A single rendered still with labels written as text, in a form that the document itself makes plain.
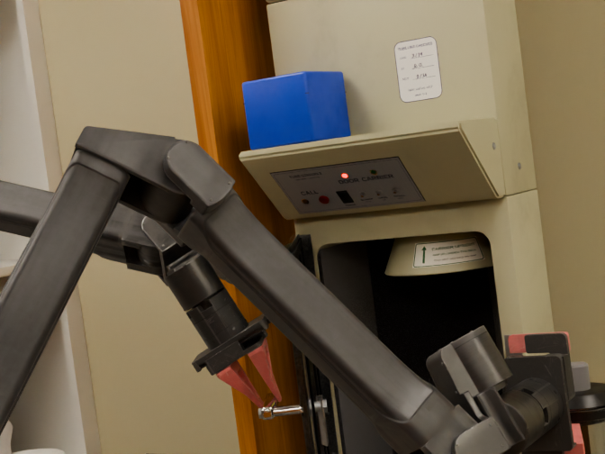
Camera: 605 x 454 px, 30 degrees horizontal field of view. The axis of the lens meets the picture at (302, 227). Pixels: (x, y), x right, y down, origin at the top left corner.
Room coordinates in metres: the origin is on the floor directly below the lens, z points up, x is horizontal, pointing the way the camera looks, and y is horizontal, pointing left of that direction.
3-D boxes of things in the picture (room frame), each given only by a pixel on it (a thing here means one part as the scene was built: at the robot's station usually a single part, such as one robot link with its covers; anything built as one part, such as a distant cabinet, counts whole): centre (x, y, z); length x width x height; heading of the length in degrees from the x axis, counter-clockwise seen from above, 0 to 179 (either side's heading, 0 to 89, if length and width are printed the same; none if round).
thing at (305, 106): (1.50, -0.01, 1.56); 0.10 x 0.10 x 0.09; 58
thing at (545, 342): (1.23, -0.25, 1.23); 0.09 x 0.07 x 0.07; 148
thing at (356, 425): (1.60, -0.19, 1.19); 0.26 x 0.24 x 0.35; 58
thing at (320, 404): (1.31, 0.01, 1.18); 0.02 x 0.02 x 0.06; 87
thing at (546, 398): (1.17, -0.21, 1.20); 0.07 x 0.07 x 0.10; 58
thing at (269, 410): (1.35, 0.05, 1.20); 0.10 x 0.05 x 0.03; 177
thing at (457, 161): (1.45, -0.09, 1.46); 0.32 x 0.12 x 0.10; 58
